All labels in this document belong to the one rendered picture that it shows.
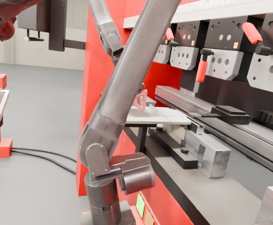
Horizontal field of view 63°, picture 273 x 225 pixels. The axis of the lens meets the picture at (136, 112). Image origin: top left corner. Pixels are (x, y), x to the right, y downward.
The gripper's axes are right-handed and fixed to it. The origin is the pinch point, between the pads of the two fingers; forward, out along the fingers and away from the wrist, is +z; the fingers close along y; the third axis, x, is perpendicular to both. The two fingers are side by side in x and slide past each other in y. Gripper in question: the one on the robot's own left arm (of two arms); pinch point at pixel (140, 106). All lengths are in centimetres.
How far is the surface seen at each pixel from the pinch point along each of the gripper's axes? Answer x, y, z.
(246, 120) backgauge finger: -37.9, -7.5, 24.7
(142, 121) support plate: 3.6, -10.1, 0.4
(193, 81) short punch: -20.7, -5.1, -1.5
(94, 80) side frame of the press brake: 4, 84, 3
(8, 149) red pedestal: 105, 155, 43
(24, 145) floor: 99, 182, 57
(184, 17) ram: -29.2, 4.4, -21.7
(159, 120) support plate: -2.2, -9.4, 3.7
